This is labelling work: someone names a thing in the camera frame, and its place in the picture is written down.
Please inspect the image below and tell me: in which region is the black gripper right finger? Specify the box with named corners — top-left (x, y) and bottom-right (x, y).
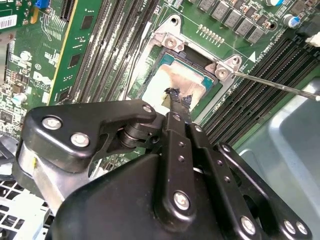
top-left (180, 94), bottom-right (313, 240)

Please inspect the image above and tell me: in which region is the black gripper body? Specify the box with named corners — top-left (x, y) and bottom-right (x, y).
top-left (53, 152), bottom-right (286, 240)

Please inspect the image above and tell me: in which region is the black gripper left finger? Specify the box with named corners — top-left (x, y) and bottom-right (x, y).
top-left (11, 87), bottom-right (200, 227)

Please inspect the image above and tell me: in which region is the silver CPU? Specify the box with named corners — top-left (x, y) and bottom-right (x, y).
top-left (141, 59), bottom-right (216, 112)

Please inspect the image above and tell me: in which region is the metal locking lever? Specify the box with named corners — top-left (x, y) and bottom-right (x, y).
top-left (232, 71), bottom-right (320, 101)

